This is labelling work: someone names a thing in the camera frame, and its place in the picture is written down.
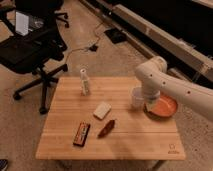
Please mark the white sponge block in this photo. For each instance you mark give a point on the white sponge block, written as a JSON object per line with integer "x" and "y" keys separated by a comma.
{"x": 102, "y": 109}

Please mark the red chili pepper toy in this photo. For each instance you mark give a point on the red chili pepper toy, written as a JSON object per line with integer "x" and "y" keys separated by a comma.
{"x": 107, "y": 128}

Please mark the small white bottle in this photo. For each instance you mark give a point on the small white bottle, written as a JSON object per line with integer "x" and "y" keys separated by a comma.
{"x": 85, "y": 82}

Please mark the white ceramic cup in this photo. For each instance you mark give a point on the white ceramic cup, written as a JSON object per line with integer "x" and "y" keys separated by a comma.
{"x": 136, "y": 98}

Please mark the black floor plate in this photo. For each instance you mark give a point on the black floor plate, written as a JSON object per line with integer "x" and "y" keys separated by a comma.
{"x": 115, "y": 35}

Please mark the orange ceramic bowl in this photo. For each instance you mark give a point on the orange ceramic bowl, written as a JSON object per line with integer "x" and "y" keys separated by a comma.
{"x": 164, "y": 107}

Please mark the black orange candy bar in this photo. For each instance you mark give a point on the black orange candy bar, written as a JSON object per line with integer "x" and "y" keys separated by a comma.
{"x": 81, "y": 135}

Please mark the dark object floor corner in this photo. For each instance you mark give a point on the dark object floor corner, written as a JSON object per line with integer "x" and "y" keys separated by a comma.
{"x": 3, "y": 164}

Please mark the black office chair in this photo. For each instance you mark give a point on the black office chair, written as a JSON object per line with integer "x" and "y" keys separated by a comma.
{"x": 29, "y": 53}

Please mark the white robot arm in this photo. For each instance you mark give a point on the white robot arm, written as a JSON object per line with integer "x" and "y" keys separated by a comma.
{"x": 154, "y": 78}

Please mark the long aluminium rail beam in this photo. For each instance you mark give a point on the long aluminium rail beam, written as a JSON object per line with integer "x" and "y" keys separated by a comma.
{"x": 183, "y": 51}

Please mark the white paper on chair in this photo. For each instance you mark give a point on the white paper on chair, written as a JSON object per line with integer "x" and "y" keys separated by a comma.
{"x": 21, "y": 23}

